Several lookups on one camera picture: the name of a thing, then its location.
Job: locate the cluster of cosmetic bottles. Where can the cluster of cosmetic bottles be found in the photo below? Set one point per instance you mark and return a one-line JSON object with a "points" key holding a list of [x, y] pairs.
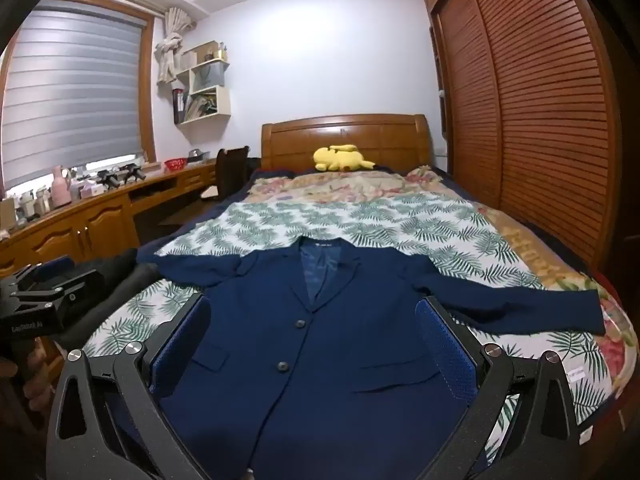
{"points": [[27, 207]]}

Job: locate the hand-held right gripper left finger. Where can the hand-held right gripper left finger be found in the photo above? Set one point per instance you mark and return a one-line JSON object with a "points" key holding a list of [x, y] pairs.
{"points": [[182, 345]]}

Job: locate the tied beige curtain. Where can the tied beige curtain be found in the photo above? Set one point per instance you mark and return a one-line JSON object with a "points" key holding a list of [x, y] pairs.
{"points": [[170, 55]]}

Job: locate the wooden bed headboard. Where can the wooden bed headboard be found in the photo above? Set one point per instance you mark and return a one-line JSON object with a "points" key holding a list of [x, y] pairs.
{"points": [[375, 135]]}

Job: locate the red bowl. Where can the red bowl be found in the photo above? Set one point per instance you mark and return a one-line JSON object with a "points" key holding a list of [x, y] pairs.
{"points": [[175, 164]]}

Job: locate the pink thermos jug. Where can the pink thermos jug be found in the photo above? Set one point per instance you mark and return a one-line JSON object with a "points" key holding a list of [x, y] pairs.
{"points": [[60, 190]]}

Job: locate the black gadget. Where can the black gadget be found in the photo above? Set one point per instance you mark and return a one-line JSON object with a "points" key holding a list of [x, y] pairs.
{"points": [[134, 172], [110, 180]]}

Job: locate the black binder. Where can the black binder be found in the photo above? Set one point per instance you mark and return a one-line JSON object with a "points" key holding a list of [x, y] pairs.
{"points": [[179, 106]]}

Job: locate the person's left hand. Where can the person's left hand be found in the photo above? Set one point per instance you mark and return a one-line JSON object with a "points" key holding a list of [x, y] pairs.
{"points": [[39, 375]]}

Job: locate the white wall shelf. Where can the white wall shelf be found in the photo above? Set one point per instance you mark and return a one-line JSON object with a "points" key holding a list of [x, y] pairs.
{"points": [[224, 105]]}

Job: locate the floral blanket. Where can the floral blanket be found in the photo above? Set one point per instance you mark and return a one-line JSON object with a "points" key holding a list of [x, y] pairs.
{"points": [[350, 187]]}

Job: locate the dark wooden chair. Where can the dark wooden chair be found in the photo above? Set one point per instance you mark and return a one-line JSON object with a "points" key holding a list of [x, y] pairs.
{"points": [[232, 170]]}

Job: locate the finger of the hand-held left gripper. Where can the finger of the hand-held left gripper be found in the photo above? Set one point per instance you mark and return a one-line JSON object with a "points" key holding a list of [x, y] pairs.
{"points": [[57, 265], [75, 285]]}

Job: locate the pink tissue box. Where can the pink tissue box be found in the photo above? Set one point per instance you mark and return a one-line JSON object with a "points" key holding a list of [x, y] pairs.
{"points": [[91, 191]]}

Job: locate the wooden louvred wardrobe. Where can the wooden louvred wardrobe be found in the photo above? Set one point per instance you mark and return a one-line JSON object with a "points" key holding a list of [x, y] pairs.
{"points": [[525, 110]]}

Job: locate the grey storage box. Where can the grey storage box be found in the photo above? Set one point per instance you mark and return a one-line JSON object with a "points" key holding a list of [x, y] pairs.
{"points": [[209, 77]]}

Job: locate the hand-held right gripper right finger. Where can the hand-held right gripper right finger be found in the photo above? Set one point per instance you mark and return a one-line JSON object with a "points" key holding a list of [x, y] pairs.
{"points": [[445, 350]]}

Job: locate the leaf print bed sheet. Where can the leaf print bed sheet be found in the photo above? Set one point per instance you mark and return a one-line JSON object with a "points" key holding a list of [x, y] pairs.
{"points": [[375, 220]]}

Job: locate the yellow plush toy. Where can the yellow plush toy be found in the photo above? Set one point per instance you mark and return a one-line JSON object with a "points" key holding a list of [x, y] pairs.
{"points": [[342, 159]]}

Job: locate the black folded cloth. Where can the black folded cloth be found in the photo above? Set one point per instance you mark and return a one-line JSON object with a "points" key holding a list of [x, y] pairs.
{"points": [[112, 267]]}

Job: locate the dark navy mattress sheet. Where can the dark navy mattress sheet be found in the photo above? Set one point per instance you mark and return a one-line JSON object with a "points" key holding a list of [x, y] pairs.
{"points": [[267, 175]]}

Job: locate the wooden desk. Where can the wooden desk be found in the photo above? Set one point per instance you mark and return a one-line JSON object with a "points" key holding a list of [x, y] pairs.
{"points": [[95, 225]]}

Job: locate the grey window blind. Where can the grey window blind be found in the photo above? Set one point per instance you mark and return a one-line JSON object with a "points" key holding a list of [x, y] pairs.
{"points": [[70, 85]]}

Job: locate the navy blue suit jacket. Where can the navy blue suit jacket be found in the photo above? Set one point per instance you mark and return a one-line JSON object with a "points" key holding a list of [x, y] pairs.
{"points": [[310, 385]]}

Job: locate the metal kettle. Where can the metal kettle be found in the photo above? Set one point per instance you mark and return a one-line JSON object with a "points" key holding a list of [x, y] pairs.
{"points": [[198, 156]]}

